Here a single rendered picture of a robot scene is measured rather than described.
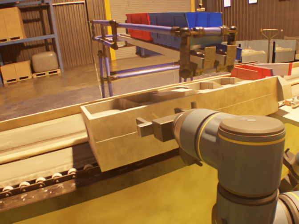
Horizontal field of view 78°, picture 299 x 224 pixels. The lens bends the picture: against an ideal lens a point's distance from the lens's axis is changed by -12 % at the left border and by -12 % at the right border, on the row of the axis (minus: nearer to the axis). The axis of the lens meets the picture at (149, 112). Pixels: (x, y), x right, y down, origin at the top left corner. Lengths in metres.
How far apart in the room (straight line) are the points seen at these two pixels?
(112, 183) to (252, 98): 0.75
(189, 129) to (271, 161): 0.17
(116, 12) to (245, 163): 11.27
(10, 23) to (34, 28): 1.69
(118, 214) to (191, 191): 0.36
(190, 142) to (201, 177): 0.63
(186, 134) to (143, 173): 0.44
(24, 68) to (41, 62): 0.77
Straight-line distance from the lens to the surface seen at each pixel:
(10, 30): 9.70
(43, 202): 0.81
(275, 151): 0.33
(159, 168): 0.85
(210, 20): 0.86
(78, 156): 1.00
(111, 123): 0.71
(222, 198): 0.38
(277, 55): 7.43
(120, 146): 0.74
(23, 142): 1.31
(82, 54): 11.08
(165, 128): 0.49
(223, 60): 0.75
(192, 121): 0.41
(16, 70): 9.73
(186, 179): 0.97
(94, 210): 0.86
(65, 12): 11.10
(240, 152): 0.32
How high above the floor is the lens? 1.25
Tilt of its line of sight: 22 degrees down
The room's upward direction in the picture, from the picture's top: 5 degrees counter-clockwise
